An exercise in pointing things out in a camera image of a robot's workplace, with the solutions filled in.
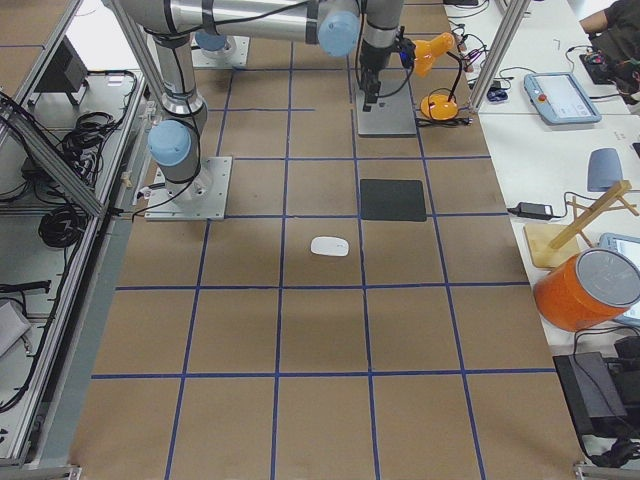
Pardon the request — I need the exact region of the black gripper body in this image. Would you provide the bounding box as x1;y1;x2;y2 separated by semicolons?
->
360;47;391;95

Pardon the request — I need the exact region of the white computer mouse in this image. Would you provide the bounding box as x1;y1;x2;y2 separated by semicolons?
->
310;236;350;257

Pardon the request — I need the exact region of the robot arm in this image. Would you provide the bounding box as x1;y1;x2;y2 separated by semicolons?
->
106;1;404;116
148;34;210;203

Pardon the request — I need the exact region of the black mousepad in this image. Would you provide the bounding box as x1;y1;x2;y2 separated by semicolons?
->
360;179;427;222

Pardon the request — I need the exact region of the silver laptop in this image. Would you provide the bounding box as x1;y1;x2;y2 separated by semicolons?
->
355;86;416;137

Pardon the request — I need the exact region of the orange desk lamp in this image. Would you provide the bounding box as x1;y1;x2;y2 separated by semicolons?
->
413;32;462;124

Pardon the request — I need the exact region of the blue teach pendant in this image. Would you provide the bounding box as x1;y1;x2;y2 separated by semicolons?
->
523;72;601;125

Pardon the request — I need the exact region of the black power adapter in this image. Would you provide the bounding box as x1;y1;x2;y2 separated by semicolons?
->
518;202;554;220

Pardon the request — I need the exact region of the wooden stand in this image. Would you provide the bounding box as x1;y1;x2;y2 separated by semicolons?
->
524;180;639;270

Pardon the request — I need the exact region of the orange cylindrical container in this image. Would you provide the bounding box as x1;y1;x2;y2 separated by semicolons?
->
533;248;639;332

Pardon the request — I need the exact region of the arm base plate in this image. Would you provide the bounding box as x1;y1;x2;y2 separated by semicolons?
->
191;32;250;70
144;156;233;221

